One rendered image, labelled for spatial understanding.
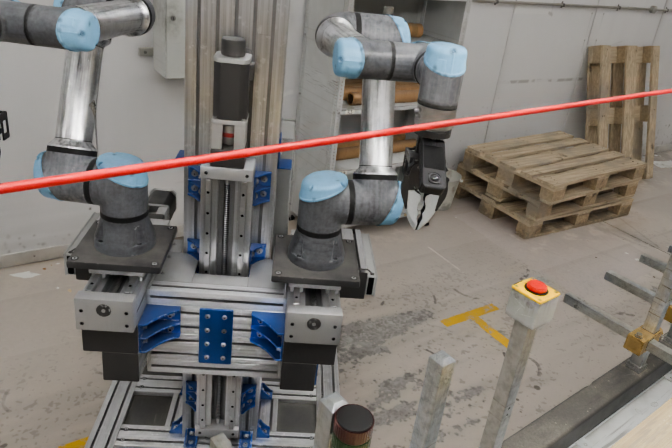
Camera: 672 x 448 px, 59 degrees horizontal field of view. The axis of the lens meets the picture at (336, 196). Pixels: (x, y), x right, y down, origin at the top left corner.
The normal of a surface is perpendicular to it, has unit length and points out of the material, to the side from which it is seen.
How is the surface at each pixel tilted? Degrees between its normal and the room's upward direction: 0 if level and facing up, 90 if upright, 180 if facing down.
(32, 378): 0
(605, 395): 0
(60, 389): 0
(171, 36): 90
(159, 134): 90
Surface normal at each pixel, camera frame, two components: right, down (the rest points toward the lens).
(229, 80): 0.04, 0.41
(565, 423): 0.11, -0.90
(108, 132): 0.54, 0.40
